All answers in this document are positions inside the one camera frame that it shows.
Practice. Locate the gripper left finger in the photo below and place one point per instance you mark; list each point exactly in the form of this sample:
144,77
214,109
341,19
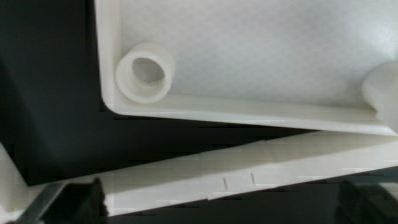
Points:
70,204

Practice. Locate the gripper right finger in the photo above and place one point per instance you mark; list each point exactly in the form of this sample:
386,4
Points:
366,203

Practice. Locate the white desk tabletop tray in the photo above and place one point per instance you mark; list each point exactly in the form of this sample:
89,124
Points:
246,61

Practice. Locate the white front fence bar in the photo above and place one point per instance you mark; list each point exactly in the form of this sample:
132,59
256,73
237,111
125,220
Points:
253,167

